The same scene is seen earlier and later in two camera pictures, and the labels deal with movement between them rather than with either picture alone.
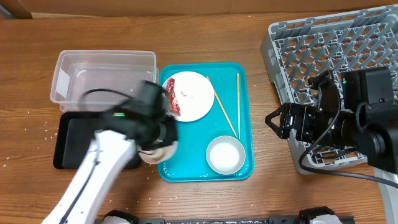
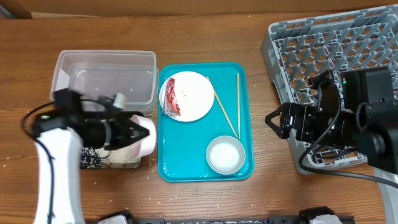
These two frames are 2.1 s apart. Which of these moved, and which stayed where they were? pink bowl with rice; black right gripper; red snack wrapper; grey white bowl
Moved: pink bowl with rice
Stayed: black right gripper; red snack wrapper; grey white bowl
